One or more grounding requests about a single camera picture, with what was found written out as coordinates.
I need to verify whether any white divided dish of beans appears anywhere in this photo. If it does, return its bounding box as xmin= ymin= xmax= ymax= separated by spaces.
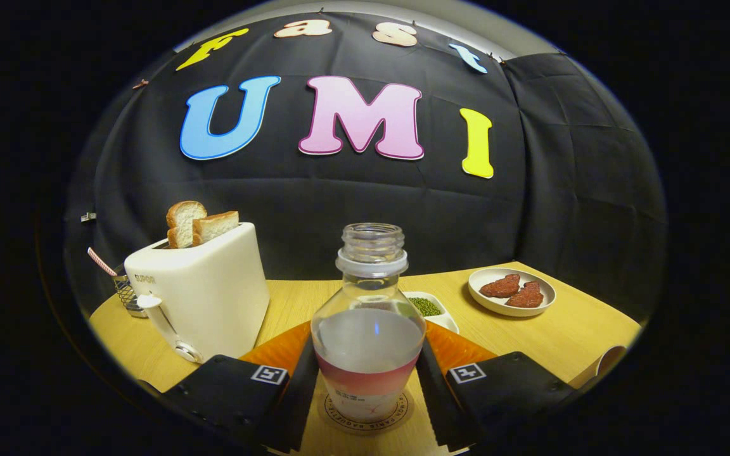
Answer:
xmin=402 ymin=291 xmax=459 ymax=334

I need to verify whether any round wooden coaster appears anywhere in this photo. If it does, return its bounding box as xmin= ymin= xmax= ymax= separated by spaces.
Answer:
xmin=324 ymin=389 xmax=411 ymax=434

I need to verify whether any red striped straw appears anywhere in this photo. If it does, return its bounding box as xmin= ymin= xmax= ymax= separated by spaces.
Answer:
xmin=87 ymin=247 xmax=118 ymax=277

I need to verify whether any wooden table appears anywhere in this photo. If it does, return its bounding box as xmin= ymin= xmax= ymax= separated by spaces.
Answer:
xmin=89 ymin=261 xmax=643 ymax=456

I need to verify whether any beige cup with handle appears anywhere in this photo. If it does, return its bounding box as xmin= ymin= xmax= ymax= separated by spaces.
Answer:
xmin=568 ymin=345 xmax=629 ymax=390

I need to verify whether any clear juice bottle pink label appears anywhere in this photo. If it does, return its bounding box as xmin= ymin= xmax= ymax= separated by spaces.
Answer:
xmin=310 ymin=223 xmax=427 ymax=424

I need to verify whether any brown meat piece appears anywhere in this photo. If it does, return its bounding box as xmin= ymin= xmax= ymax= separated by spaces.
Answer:
xmin=506 ymin=281 xmax=544 ymax=309
xmin=480 ymin=274 xmax=522 ymax=299

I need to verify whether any bread slice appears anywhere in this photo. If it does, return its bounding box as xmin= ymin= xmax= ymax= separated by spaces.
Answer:
xmin=166 ymin=201 xmax=208 ymax=249
xmin=192 ymin=211 xmax=240 ymax=246

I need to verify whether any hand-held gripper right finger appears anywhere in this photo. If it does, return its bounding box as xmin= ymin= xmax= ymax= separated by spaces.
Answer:
xmin=414 ymin=322 xmax=578 ymax=452

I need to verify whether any white round plate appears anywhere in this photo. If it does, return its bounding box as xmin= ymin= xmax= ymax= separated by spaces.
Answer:
xmin=468 ymin=267 xmax=557 ymax=317

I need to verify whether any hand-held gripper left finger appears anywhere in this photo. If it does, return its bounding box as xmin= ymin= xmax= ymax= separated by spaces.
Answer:
xmin=162 ymin=322 xmax=321 ymax=453

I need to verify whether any metal wire holder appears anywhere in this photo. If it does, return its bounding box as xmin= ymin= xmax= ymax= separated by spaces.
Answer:
xmin=112 ymin=269 xmax=148 ymax=319

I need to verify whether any white toaster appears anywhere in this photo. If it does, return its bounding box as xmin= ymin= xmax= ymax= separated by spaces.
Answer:
xmin=124 ymin=222 xmax=271 ymax=364

